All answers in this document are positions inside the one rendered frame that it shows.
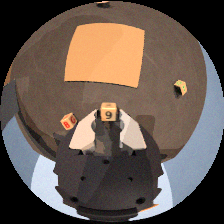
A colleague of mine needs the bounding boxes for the orange square mat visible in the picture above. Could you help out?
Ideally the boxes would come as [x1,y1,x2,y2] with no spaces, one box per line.
[65,23,144,88]

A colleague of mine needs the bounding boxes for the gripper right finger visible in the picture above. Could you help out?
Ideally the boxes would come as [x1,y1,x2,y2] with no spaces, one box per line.
[119,109,164,177]

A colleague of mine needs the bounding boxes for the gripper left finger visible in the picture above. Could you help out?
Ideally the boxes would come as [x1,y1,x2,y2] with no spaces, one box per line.
[53,109,99,175]

